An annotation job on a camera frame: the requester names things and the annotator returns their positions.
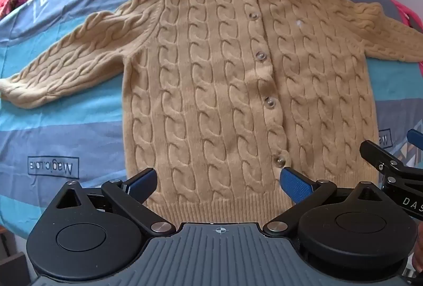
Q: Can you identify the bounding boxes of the pink under sheet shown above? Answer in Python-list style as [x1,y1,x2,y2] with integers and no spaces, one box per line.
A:
[393,0,423,75]

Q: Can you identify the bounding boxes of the blue grey patterned bed sheet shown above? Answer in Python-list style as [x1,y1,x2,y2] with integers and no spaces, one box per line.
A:
[0,0,423,240]

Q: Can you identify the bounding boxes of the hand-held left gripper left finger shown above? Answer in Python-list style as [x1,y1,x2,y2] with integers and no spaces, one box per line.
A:
[56,168,176,237]

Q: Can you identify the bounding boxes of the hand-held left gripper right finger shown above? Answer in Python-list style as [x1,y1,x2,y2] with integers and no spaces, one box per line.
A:
[263,167,384,237]

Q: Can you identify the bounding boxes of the tan cable-knit cardigan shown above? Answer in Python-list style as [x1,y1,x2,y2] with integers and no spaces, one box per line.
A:
[0,0,423,218]

